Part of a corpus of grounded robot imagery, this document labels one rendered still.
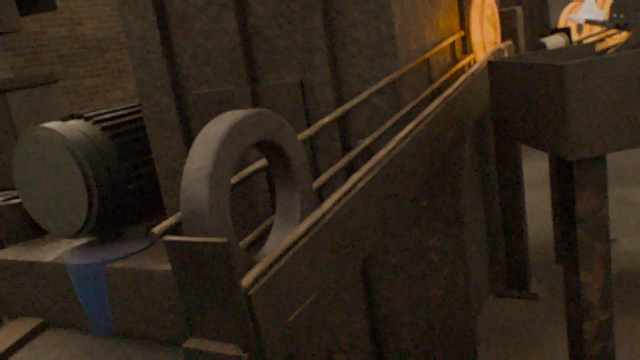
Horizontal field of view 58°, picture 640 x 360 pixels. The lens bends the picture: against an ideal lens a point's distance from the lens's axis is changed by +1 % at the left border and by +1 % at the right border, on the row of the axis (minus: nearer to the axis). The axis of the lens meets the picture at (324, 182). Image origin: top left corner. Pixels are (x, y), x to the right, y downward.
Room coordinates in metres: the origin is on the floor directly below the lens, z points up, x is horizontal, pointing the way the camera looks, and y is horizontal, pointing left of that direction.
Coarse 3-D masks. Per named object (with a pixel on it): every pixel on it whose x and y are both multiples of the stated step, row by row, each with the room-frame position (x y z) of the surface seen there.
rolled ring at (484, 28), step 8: (480, 0) 1.46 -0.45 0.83; (488, 0) 1.49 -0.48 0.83; (472, 8) 1.46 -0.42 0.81; (480, 8) 1.44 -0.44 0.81; (488, 8) 1.53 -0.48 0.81; (472, 16) 1.45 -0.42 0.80; (480, 16) 1.43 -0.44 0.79; (488, 16) 1.55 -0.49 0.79; (496, 16) 1.56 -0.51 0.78; (472, 24) 1.44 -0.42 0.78; (480, 24) 1.43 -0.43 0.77; (488, 24) 1.56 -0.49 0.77; (496, 24) 1.56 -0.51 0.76; (472, 32) 1.44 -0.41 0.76; (480, 32) 1.43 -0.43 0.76; (488, 32) 1.57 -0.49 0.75; (496, 32) 1.56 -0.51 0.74; (472, 40) 1.44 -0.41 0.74; (480, 40) 1.43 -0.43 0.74; (488, 40) 1.56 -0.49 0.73; (496, 40) 1.55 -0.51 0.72; (472, 48) 1.45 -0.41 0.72; (480, 48) 1.43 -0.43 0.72; (488, 48) 1.45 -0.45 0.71; (480, 56) 1.45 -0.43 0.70
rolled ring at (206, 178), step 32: (224, 128) 0.53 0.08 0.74; (256, 128) 0.57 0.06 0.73; (288, 128) 0.61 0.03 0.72; (192, 160) 0.51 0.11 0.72; (224, 160) 0.52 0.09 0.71; (288, 160) 0.61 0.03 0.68; (192, 192) 0.50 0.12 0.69; (224, 192) 0.51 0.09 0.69; (288, 192) 0.62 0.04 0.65; (192, 224) 0.49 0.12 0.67; (224, 224) 0.50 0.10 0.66; (288, 224) 0.61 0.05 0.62; (256, 256) 0.57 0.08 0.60
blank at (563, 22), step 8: (584, 0) 1.82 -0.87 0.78; (568, 8) 1.81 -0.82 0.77; (576, 8) 1.80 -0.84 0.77; (560, 16) 1.81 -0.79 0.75; (560, 24) 1.80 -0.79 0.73; (568, 24) 1.78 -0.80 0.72; (576, 24) 1.80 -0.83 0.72; (584, 24) 1.85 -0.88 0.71; (576, 32) 1.80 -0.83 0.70; (584, 32) 1.84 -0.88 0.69; (592, 32) 1.83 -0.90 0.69; (592, 40) 1.83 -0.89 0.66
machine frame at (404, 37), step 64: (128, 0) 1.45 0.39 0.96; (192, 0) 1.36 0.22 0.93; (256, 0) 1.27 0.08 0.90; (320, 0) 1.18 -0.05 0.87; (384, 0) 1.13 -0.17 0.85; (448, 0) 1.45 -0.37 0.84; (192, 64) 1.38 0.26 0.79; (256, 64) 1.29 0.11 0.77; (320, 64) 1.18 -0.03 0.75; (384, 64) 1.14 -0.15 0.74; (448, 64) 1.40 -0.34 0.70; (192, 128) 1.40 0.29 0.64; (256, 192) 1.29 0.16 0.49; (320, 192) 1.23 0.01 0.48; (384, 256) 1.17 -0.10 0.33; (384, 320) 1.18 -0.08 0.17
